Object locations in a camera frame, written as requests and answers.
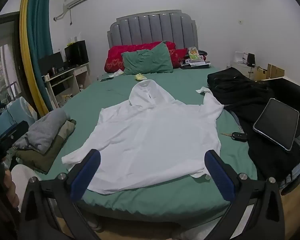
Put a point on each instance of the stack of books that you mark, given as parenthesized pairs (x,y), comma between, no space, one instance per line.
(194,65)

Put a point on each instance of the yellow curtain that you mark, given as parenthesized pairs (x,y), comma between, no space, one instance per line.
(25,55)

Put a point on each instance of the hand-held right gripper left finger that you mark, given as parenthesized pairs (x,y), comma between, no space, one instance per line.
(86,172)

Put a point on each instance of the cardboard box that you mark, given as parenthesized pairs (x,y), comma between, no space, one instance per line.
(271,72)

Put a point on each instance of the dark phone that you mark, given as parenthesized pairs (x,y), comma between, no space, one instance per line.
(106,78)

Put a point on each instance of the black car key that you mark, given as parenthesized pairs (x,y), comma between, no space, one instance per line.
(238,136)

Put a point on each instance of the grey folded garment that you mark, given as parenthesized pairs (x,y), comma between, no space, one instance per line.
(46,130)

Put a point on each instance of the white sock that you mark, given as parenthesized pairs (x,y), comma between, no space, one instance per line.
(202,90)

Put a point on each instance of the white nightstand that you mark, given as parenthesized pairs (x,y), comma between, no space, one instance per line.
(242,70)

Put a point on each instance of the bed with green sheet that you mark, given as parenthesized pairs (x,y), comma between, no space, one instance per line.
(110,97)

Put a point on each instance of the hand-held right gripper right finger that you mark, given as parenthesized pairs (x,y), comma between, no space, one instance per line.
(219,177)

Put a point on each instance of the teal curtain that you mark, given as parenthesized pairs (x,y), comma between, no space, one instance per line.
(39,30)

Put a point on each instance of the red patterned pillow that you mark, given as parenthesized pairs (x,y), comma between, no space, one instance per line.
(178,57)
(115,57)

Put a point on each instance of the black speaker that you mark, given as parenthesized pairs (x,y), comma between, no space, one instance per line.
(251,60)

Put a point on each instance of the yellow snack packet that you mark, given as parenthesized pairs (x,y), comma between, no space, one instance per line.
(194,53)

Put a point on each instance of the white hoodie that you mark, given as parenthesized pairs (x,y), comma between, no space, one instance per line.
(152,140)

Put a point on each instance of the white box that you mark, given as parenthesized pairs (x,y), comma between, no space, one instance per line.
(240,57)

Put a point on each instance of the pile of black clothes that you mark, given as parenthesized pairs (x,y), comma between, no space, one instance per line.
(239,87)

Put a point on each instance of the small yellow cloth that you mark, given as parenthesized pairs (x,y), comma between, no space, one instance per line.
(140,76)

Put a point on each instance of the light wooden desk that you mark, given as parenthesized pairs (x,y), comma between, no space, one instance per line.
(75,73)

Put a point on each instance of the green pillow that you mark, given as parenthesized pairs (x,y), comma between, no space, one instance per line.
(147,61)

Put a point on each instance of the metal cup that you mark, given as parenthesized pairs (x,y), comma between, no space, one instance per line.
(53,70)

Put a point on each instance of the black monitor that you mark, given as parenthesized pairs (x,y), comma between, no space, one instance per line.
(76,52)
(50,62)

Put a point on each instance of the black tablet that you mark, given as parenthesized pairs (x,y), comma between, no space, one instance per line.
(277,123)

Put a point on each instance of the grey padded headboard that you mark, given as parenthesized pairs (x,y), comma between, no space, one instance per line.
(152,30)

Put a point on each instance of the olive folded garment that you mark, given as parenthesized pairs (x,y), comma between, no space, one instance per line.
(48,155)

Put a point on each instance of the white crumpled tissue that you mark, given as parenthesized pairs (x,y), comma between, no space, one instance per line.
(116,73)

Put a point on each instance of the person's white pants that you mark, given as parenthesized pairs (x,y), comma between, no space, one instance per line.
(24,182)

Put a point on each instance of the light blue bin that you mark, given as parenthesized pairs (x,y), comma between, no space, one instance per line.
(15,115)

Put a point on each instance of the blue jeans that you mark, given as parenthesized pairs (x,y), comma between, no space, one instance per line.
(293,175)

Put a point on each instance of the person's left hand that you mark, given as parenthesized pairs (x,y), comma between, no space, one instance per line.
(10,187)

